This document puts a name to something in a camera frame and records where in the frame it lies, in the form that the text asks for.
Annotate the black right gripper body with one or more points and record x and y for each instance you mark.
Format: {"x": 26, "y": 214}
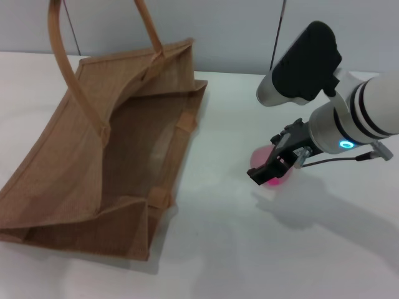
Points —
{"x": 293, "y": 138}

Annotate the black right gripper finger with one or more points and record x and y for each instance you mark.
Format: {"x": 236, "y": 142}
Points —
{"x": 268, "y": 172}

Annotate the pink peach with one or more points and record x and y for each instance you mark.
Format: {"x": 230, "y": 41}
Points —
{"x": 260, "y": 155}

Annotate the brown woven jute handbag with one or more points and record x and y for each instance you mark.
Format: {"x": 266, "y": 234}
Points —
{"x": 78, "y": 155}

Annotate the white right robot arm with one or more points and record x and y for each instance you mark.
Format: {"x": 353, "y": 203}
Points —
{"x": 368, "y": 109}

